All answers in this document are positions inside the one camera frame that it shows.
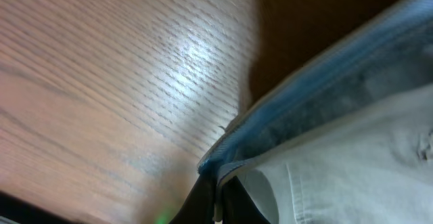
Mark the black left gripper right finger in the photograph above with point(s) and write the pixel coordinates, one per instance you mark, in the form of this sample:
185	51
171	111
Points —
238	207

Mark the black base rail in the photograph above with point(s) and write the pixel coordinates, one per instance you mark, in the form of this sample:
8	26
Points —
15	211

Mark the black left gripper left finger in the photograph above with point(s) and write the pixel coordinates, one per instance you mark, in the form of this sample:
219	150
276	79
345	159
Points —
198	208

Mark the light khaki shorts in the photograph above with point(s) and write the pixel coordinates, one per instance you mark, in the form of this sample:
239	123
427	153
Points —
347	138

